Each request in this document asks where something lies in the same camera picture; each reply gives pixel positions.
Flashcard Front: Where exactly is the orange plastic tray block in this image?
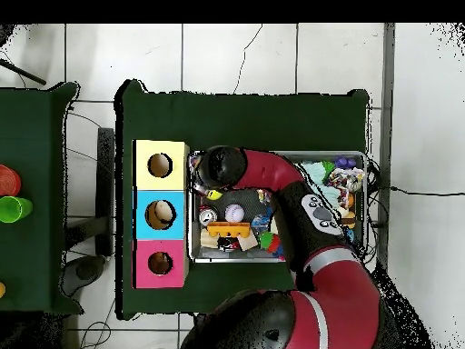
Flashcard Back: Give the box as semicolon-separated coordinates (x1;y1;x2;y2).
206;221;252;240

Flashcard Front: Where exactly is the purple spiky toy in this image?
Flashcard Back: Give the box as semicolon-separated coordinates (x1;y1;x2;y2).
332;155;359;170

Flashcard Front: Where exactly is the wooden box with three holes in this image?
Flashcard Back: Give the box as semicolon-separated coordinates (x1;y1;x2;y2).
132;139;191;290

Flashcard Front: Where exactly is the white baseball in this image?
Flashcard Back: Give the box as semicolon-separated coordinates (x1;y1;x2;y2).
224;203;246;224

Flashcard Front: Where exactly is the multicolour spiky caterpillar toy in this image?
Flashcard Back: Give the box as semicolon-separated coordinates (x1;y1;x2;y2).
259;231;284;257

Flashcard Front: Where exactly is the green cloth table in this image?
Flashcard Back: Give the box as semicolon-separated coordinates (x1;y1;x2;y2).
115;78;373;321
0;82;83;315

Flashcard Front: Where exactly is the black floor stand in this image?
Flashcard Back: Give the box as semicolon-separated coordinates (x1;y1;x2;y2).
64;128;117;288

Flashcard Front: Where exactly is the green cup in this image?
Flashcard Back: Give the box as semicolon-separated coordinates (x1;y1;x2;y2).
0;195;34;224

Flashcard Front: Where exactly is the red round cap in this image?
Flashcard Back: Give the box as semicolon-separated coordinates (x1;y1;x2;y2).
0;164;23;197

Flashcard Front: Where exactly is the black rod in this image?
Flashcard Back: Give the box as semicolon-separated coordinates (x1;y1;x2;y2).
0;57;46;86

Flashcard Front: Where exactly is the wire mesh bin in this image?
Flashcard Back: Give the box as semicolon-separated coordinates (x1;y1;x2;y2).
188;151;368;264

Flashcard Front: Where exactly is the colourful rope knot toy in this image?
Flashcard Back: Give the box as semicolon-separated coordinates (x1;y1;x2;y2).
328;166;366;194

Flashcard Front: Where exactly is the black cable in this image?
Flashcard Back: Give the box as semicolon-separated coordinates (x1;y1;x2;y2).
366;155;465;219

